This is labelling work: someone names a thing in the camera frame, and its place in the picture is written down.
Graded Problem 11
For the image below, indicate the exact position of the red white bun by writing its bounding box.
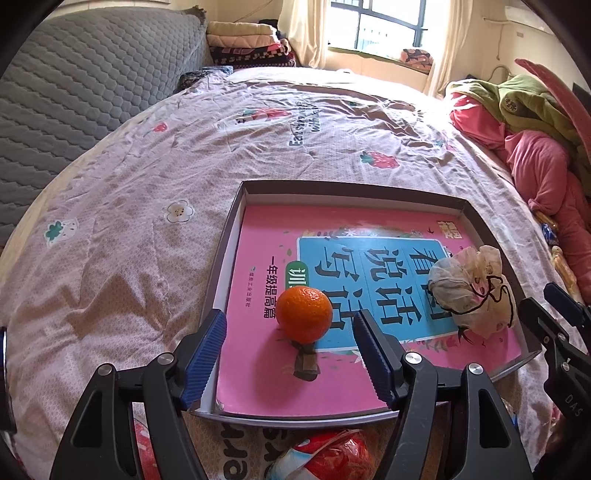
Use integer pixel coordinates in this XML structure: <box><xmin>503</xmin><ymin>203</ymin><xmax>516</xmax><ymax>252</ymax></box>
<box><xmin>266</xmin><ymin>429</ymin><xmax>375</xmax><ymax>480</ymax></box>

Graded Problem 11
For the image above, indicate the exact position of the yellow snack packet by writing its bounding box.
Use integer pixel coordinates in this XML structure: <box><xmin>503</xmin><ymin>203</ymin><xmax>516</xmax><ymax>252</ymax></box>
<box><xmin>551</xmin><ymin>246</ymin><xmax>584</xmax><ymax>304</ymax></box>

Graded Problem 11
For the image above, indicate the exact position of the dark blue clothing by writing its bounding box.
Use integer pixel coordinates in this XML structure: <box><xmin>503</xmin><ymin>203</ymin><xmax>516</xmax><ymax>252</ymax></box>
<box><xmin>174</xmin><ymin>66</ymin><xmax>235</xmax><ymax>93</ymax></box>

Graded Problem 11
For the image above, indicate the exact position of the window with dark frame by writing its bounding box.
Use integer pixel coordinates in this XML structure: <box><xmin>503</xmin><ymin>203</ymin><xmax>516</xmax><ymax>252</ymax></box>
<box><xmin>327</xmin><ymin>0</ymin><xmax>427</xmax><ymax>59</ymax></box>

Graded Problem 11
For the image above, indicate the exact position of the grey quilted headboard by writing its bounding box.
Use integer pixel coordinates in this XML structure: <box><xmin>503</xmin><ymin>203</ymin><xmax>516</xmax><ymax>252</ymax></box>
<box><xmin>1</xmin><ymin>6</ymin><xmax>212</xmax><ymax>242</ymax></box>

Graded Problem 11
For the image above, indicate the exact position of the pink floral bedsheet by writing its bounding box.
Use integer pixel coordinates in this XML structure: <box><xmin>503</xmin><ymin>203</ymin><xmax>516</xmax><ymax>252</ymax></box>
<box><xmin>1</xmin><ymin>68</ymin><xmax>557</xmax><ymax>479</ymax></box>

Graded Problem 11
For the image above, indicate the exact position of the green garment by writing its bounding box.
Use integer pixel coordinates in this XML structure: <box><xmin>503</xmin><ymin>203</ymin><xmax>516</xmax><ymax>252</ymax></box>
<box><xmin>446</xmin><ymin>74</ymin><xmax>590</xmax><ymax>163</ymax></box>

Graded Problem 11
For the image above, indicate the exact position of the pink quilt pile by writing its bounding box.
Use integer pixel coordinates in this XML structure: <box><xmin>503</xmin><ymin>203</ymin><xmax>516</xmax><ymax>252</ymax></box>
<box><xmin>450</xmin><ymin>93</ymin><xmax>590</xmax><ymax>303</ymax></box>

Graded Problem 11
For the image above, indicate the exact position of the shallow grey cardboard box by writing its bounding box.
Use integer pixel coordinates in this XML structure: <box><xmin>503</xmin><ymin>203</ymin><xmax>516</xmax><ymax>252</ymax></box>
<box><xmin>192</xmin><ymin>180</ymin><xmax>541</xmax><ymax>428</ymax></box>

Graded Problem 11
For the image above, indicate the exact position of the patterned cushion on sill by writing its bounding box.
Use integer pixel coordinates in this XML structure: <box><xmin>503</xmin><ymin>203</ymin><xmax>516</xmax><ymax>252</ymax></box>
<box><xmin>400</xmin><ymin>48</ymin><xmax>434</xmax><ymax>73</ymax></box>

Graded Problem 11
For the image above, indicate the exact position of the cream curtain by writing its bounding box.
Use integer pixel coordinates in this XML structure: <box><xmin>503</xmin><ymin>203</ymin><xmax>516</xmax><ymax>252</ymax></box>
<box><xmin>423</xmin><ymin>0</ymin><xmax>474</xmax><ymax>97</ymax></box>
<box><xmin>279</xmin><ymin>0</ymin><xmax>331</xmax><ymax>69</ymax></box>

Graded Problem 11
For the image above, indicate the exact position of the crumpled white drawstring bag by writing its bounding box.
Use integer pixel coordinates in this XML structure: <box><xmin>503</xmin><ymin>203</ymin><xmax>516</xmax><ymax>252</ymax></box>
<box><xmin>427</xmin><ymin>245</ymin><xmax>517</xmax><ymax>340</ymax></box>

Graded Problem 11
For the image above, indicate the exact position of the white air conditioner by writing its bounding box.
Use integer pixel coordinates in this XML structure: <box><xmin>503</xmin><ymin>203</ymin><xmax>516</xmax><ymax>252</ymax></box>
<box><xmin>504</xmin><ymin>5</ymin><xmax>553</xmax><ymax>35</ymax></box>

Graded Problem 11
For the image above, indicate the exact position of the stack of folded blankets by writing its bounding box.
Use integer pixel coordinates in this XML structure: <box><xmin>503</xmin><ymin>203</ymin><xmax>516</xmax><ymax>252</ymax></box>
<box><xmin>206</xmin><ymin>21</ymin><xmax>297</xmax><ymax>69</ymax></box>

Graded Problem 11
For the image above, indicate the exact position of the cream curtain left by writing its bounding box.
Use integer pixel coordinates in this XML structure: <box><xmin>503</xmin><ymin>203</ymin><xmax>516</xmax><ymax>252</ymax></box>
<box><xmin>279</xmin><ymin>0</ymin><xmax>331</xmax><ymax>69</ymax></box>

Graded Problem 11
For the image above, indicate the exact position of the cream curtain right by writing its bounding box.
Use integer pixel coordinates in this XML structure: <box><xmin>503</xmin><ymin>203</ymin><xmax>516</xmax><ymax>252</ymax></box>
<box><xmin>423</xmin><ymin>0</ymin><xmax>474</xmax><ymax>97</ymax></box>

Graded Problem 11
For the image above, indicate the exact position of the small orange mandarin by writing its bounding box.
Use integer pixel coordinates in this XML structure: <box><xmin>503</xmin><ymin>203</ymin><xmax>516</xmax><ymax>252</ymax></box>
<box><xmin>276</xmin><ymin>286</ymin><xmax>332</xmax><ymax>345</ymax></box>

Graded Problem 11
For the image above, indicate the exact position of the pink and blue book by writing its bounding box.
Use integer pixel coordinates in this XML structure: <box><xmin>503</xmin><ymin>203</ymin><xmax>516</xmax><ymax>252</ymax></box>
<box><xmin>215</xmin><ymin>204</ymin><xmax>522</xmax><ymax>420</ymax></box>

